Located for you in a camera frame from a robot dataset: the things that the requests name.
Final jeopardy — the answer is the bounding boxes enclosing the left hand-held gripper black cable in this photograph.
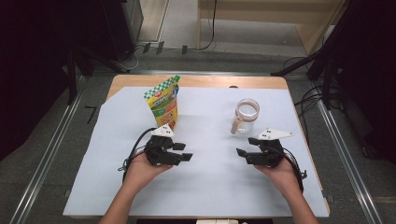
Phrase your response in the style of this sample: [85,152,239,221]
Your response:
[118,127,157,183]

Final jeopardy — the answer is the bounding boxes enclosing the light wooden shelf unit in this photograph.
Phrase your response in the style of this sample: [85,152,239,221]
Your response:
[196,0,349,57]

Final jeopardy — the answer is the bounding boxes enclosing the black floor cables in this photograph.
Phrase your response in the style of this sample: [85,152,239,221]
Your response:
[293,85,325,138]

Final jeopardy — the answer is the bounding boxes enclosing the metal floor rail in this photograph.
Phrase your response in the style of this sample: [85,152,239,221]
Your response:
[311,83,384,224]
[8,92,85,224]

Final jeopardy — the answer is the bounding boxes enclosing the clear jar with hinged lid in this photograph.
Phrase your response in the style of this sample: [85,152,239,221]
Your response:
[230,98,261,135]

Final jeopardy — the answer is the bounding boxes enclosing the white object at table edge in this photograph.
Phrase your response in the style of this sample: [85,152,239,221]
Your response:
[195,218,248,224]

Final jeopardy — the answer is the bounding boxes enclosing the black curtain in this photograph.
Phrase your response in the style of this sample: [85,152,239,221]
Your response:
[0,0,110,162]
[326,0,396,162]

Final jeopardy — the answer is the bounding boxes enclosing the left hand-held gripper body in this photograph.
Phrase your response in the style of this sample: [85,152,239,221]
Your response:
[143,123,185,166]

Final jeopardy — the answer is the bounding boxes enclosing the black tripod stand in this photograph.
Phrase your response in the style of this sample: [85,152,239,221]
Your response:
[270,0,356,110]

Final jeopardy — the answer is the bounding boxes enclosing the black metal stand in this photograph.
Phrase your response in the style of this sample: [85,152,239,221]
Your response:
[64,46,129,105]

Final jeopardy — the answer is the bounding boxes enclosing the thin black hanging cable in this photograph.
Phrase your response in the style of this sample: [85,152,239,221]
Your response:
[199,0,219,51]

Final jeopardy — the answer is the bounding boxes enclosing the person's left hand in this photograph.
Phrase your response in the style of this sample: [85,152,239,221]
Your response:
[123,151,174,189]

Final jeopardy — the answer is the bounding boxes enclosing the person's right hand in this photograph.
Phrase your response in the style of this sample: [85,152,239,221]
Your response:
[255,156,303,191]

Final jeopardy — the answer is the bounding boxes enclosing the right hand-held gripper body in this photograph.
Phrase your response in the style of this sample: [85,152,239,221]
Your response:
[246,128,294,169]

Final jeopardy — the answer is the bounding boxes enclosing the dark cabinet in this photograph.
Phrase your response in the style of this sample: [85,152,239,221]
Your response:
[102,0,144,62]

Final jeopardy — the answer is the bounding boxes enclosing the wooden table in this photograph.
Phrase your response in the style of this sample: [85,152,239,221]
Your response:
[63,74,331,220]

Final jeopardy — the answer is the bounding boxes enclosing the hand-held gripper black cable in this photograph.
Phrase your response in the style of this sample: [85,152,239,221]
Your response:
[274,144,308,194]
[118,127,157,183]

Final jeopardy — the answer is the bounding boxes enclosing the yellow green spout pouch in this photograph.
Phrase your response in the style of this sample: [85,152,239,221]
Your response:
[143,74,181,130]

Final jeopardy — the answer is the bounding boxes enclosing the white floor cable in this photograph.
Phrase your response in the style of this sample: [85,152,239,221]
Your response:
[124,46,141,71]

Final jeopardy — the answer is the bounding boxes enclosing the right hand-held gripper black cable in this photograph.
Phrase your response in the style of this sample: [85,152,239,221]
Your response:
[274,144,308,194]

